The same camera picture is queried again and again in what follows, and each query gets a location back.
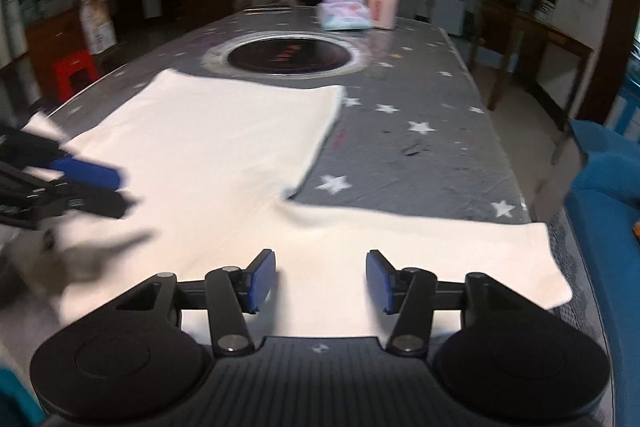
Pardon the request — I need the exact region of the cream white garment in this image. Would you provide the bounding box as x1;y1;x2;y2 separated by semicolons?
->
10;69;572;338

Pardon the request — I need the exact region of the red plastic stool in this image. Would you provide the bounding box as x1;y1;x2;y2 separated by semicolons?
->
52;49;100;103

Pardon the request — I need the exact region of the printed paper bag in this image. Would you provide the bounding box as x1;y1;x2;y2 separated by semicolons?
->
79;0;117;55

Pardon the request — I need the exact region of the blue sofa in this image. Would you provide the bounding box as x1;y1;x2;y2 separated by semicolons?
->
562;118;640;427

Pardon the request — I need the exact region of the round induction cooktop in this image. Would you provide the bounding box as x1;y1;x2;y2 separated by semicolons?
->
201;31;372;80

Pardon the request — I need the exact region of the dark phone on table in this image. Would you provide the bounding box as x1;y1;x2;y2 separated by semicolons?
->
243;5;292;16

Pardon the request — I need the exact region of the dark wooden side table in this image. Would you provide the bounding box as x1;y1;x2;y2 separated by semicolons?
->
466;0;597;130

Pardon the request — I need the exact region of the wet wipes pack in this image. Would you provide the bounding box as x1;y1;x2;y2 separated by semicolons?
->
316;0;372;31

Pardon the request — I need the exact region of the pink thermos bottle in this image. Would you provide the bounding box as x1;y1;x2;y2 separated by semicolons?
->
367;0;399;30

